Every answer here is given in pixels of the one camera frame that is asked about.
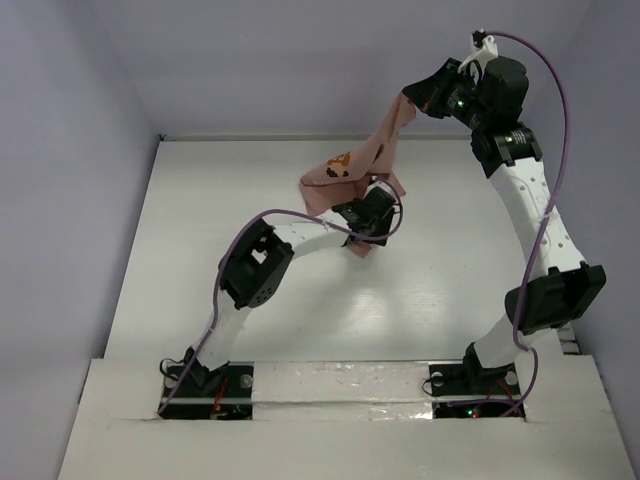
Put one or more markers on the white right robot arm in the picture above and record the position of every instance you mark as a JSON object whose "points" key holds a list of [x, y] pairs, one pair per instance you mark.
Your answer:
{"points": [[558, 284]]}

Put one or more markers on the pink printed t-shirt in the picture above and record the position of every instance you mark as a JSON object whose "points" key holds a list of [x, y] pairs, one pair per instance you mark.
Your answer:
{"points": [[347, 176]]}

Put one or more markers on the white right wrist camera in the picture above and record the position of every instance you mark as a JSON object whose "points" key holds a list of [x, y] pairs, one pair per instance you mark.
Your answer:
{"points": [[484, 49]]}

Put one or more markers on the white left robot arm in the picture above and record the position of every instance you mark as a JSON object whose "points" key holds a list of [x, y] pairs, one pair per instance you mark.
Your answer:
{"points": [[254, 265]]}

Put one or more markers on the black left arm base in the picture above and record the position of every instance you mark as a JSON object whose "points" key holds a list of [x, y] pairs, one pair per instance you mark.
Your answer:
{"points": [[223, 394]]}

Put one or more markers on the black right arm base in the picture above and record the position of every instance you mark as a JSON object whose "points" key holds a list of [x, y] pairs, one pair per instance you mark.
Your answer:
{"points": [[455, 394]]}

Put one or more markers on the aluminium table rail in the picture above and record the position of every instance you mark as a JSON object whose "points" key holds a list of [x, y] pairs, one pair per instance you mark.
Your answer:
{"points": [[225, 137], [568, 341]]}

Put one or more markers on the white foam front board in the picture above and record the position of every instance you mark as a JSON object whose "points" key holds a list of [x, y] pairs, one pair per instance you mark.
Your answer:
{"points": [[117, 435]]}

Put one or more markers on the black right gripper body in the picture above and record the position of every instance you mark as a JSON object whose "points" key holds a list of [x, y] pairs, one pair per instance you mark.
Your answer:
{"points": [[454, 93]]}

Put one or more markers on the aluminium right table rail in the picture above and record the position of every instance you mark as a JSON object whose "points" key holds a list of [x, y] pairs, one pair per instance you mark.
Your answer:
{"points": [[568, 341]]}

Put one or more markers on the aluminium back table rail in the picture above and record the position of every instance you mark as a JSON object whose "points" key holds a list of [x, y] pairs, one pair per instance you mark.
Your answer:
{"points": [[225, 137]]}

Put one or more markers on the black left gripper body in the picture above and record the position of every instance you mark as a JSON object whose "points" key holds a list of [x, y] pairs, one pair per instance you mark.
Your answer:
{"points": [[376, 227]]}

